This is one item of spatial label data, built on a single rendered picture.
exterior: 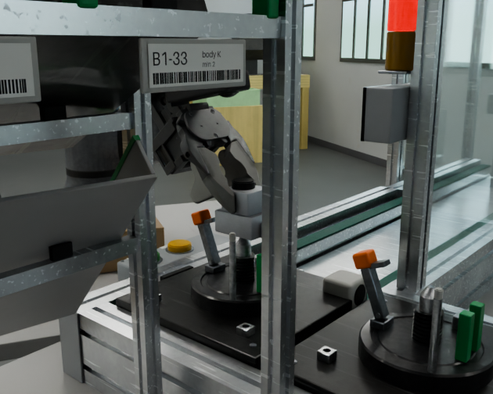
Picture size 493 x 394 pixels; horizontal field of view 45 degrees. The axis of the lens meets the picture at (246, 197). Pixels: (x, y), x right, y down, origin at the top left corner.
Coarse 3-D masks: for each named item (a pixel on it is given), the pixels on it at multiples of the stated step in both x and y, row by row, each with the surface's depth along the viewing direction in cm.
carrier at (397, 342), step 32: (352, 320) 71; (384, 320) 65; (416, 320) 61; (448, 320) 67; (480, 320) 59; (352, 352) 64; (384, 352) 60; (416, 352) 60; (448, 352) 60; (480, 352) 60; (320, 384) 58; (352, 384) 58; (384, 384) 58; (416, 384) 56; (448, 384) 56; (480, 384) 57
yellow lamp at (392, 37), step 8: (392, 32) 76; (400, 32) 75; (408, 32) 75; (392, 40) 76; (400, 40) 75; (408, 40) 75; (392, 48) 76; (400, 48) 75; (408, 48) 75; (392, 56) 76; (400, 56) 76; (408, 56) 75; (392, 64) 76; (400, 64) 76; (408, 64) 76
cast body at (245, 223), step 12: (240, 180) 75; (252, 180) 75; (240, 192) 73; (252, 192) 73; (240, 204) 73; (252, 204) 73; (216, 216) 76; (228, 216) 75; (240, 216) 74; (252, 216) 73; (216, 228) 77; (228, 228) 75; (240, 228) 74; (252, 228) 73
